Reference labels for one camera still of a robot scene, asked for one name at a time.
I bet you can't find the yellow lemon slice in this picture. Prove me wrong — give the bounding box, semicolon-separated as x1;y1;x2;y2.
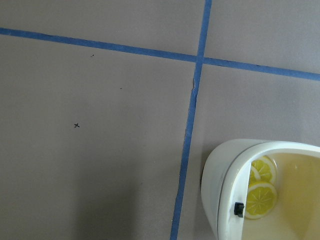
251;156;277;185
244;181;278;220
248;165;261;185

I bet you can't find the white oval container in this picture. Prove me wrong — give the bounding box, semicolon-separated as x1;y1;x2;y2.
201;139;320;240

